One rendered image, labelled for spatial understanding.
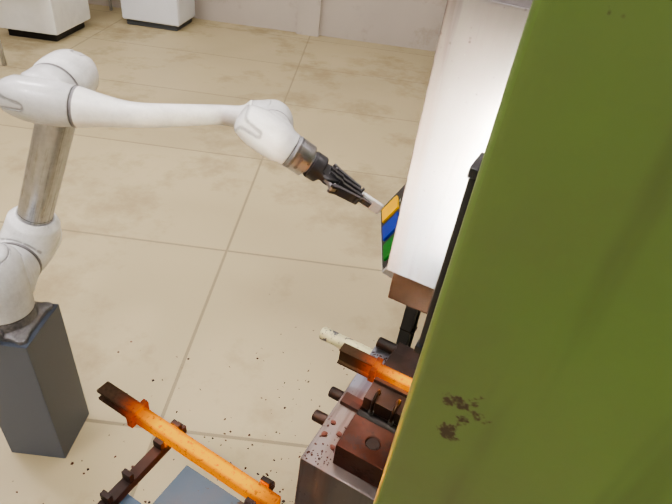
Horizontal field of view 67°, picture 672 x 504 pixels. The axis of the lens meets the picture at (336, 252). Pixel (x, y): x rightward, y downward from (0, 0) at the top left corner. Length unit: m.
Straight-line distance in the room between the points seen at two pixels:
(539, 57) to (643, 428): 0.22
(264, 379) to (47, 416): 0.86
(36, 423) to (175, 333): 0.76
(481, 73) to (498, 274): 0.38
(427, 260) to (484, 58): 0.29
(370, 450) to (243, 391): 1.36
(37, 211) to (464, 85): 1.42
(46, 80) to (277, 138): 0.55
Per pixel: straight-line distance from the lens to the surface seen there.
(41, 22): 6.72
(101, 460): 2.24
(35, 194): 1.77
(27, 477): 2.28
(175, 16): 7.22
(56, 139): 1.65
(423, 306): 0.89
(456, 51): 0.65
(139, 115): 1.37
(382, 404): 1.10
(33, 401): 2.04
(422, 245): 0.76
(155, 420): 1.09
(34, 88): 1.43
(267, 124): 1.30
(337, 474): 1.09
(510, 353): 0.34
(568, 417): 0.37
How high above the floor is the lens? 1.86
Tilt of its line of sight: 36 degrees down
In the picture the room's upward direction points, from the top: 8 degrees clockwise
